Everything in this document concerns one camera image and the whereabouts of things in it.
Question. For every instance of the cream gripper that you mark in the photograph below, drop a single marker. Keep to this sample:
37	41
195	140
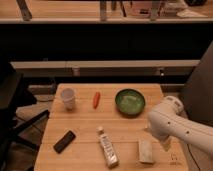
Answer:
166	144

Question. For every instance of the white rectangular sponge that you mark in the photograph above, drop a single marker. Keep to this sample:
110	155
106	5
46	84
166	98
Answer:
145	152

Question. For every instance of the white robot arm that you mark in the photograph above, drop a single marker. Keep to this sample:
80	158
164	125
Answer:
165	120

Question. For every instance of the green bowl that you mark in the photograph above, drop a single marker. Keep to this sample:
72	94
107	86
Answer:
130	102

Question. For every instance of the dark grey panel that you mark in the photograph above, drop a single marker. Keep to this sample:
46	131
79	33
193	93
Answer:
197	94

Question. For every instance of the white tube bottle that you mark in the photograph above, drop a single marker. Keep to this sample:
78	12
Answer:
108	149

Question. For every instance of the orange carrot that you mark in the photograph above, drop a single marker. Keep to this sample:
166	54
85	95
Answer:
96	100

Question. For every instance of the black remote control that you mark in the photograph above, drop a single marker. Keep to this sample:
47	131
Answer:
64	141

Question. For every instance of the white paper cup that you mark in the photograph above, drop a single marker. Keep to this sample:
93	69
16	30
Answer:
68	98

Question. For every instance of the black office chair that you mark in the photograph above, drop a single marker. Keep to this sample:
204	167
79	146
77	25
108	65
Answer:
14	93

